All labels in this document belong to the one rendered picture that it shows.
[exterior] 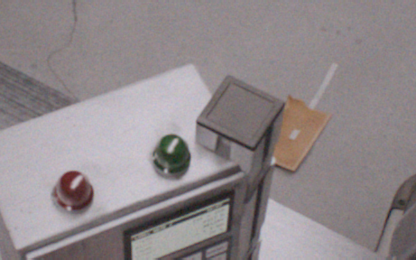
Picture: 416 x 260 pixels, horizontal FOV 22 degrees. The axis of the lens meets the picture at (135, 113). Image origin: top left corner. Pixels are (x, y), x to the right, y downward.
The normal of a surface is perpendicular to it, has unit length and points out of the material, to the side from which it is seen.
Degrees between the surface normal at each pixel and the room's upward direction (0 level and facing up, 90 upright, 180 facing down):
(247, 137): 0
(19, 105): 0
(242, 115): 0
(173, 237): 90
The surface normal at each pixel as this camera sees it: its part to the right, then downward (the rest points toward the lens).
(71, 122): -0.02, -0.56
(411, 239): -0.85, -0.52
